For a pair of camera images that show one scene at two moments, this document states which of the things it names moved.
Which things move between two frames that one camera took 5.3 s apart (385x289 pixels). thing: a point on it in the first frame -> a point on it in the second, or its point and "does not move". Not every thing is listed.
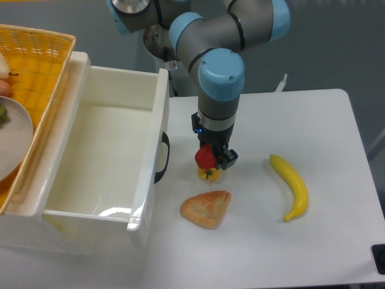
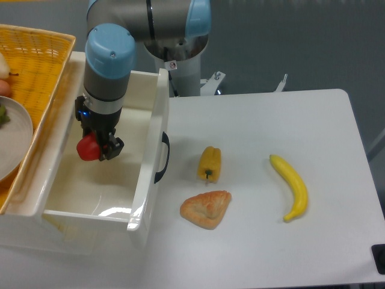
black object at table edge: (378, 254) does not move
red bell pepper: (205, 156) -> (88, 148)
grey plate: (15, 137) does not move
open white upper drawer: (103, 149) does not move
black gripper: (222, 137) -> (101, 124)
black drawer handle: (159, 174) does not move
